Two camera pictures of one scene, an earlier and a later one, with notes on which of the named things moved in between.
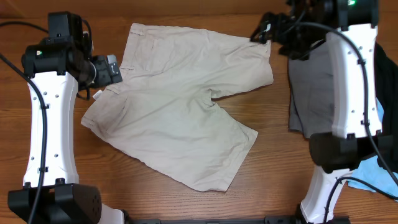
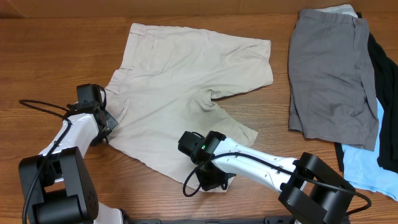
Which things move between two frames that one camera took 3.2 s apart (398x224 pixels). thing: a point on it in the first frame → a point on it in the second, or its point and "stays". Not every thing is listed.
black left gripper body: [103, 77] → [112, 122]
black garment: [387, 89] stays
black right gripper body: [297, 40] → [214, 178]
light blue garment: [371, 171] stays
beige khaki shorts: [157, 110] stays
